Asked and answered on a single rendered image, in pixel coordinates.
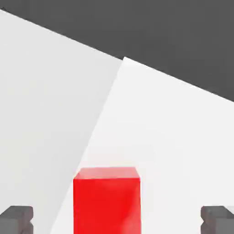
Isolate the small red cube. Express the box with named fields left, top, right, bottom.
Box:
left=73, top=166, right=141, bottom=234

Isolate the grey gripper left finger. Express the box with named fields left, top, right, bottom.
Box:
left=0, top=205, right=34, bottom=234

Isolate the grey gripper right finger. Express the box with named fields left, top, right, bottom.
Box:
left=200, top=205, right=234, bottom=234

